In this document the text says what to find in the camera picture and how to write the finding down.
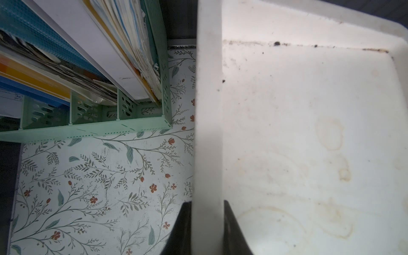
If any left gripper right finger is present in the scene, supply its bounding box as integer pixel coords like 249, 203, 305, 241
223, 200, 253, 255

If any white plastic drawer unit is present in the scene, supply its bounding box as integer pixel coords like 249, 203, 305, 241
191, 1, 408, 255

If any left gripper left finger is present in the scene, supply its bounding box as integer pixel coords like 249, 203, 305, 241
160, 201, 192, 255

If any green plastic file organizer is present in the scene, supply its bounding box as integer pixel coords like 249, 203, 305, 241
1, 1, 172, 143

